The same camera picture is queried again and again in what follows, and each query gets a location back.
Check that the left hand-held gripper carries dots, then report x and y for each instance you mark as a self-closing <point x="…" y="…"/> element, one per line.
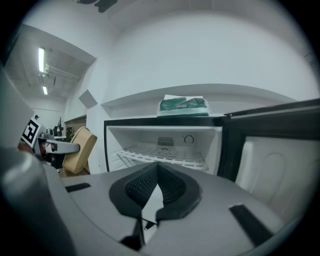
<point x="31" y="131"/>

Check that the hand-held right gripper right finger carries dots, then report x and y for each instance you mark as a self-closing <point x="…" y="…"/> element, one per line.
<point x="191" y="195"/>

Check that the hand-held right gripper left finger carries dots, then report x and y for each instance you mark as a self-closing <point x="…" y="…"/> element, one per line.
<point x="117" y="195"/>

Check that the black and white refrigerator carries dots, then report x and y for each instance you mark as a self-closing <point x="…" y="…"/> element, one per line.
<point x="262" y="155"/>

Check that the person's left forearm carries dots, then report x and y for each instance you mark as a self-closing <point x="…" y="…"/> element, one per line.
<point x="24" y="148"/>

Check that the ceiling tube light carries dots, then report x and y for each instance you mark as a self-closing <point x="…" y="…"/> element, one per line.
<point x="41" y="60"/>
<point x="45" y="90"/>

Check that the white ceiling pipes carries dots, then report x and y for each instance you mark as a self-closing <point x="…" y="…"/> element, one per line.
<point x="62" y="72"/>

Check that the green plastic packet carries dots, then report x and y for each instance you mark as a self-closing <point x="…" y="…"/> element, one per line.
<point x="183" y="107"/>

